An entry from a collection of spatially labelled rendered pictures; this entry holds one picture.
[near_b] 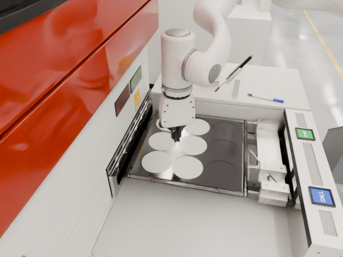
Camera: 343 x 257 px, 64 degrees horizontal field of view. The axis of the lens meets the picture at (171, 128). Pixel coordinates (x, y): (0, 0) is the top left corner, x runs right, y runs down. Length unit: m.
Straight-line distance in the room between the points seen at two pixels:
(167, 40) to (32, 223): 0.46
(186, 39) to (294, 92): 0.68
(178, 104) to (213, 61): 0.17
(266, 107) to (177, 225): 0.56
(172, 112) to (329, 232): 0.48
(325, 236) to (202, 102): 0.63
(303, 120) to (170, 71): 0.58
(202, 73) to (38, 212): 0.43
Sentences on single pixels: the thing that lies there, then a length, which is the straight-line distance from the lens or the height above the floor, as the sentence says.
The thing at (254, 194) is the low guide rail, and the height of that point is 0.84.
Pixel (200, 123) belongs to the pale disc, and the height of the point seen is 0.90.
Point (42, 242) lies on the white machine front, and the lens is 0.60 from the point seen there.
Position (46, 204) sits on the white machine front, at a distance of 0.57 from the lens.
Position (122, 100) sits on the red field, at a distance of 0.83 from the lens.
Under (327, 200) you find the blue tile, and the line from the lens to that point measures 0.82.
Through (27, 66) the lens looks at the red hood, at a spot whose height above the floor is 1.39.
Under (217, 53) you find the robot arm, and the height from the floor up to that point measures 1.29.
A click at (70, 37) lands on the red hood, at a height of 1.39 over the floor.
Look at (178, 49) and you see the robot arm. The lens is 0.66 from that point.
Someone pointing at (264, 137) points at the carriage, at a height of 0.88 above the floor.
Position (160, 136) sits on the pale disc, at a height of 0.90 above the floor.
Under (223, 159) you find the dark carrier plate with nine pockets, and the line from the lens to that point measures 0.93.
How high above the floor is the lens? 1.54
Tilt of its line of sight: 38 degrees down
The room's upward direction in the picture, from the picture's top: straight up
